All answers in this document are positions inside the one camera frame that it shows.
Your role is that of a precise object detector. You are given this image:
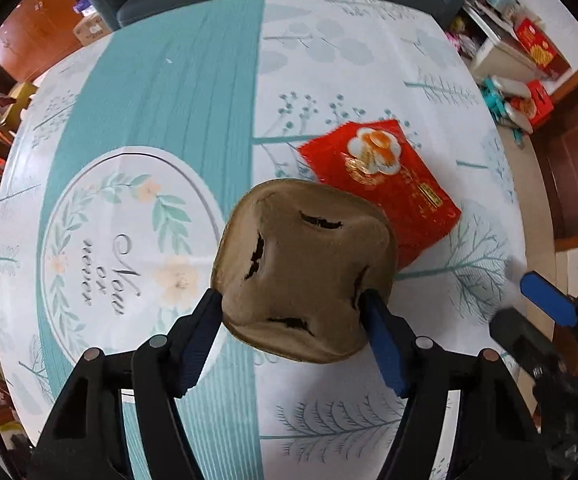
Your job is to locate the teal plastic toy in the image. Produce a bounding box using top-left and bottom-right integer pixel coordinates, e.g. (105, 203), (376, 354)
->
(482, 75), (532, 136)

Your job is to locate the white side cabinet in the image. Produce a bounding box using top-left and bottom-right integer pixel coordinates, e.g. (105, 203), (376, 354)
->
(462, 0), (535, 83)

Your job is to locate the red foil packet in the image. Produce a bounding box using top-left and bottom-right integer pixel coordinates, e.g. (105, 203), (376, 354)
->
(296, 117), (462, 268)

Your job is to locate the large red gift box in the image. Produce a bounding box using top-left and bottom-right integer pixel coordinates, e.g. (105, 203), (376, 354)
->
(514, 17), (570, 78)

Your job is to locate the orange wooden cabinet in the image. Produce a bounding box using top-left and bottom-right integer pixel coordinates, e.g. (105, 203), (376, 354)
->
(0, 0), (100, 81)

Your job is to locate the brown pulp cup holder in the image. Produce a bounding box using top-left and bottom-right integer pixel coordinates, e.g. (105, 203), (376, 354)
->
(210, 178), (399, 365)

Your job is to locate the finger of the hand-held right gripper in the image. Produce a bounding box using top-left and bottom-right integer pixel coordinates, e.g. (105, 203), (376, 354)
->
(519, 270), (578, 346)
(489, 307), (565, 386)

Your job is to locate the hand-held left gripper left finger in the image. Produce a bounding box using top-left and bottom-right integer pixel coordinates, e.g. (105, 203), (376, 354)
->
(28, 287), (225, 480)

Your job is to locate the small red gift box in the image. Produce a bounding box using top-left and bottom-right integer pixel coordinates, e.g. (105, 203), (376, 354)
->
(506, 80), (555, 128)

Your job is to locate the yellow plastic stool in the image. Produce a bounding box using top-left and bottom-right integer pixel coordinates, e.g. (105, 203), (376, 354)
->
(0, 82), (40, 126)

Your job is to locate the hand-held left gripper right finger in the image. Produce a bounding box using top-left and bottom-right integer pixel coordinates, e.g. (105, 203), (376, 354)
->
(358, 289), (552, 480)

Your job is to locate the brown cardboard box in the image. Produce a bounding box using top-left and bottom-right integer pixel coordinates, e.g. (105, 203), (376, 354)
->
(72, 12), (112, 46)

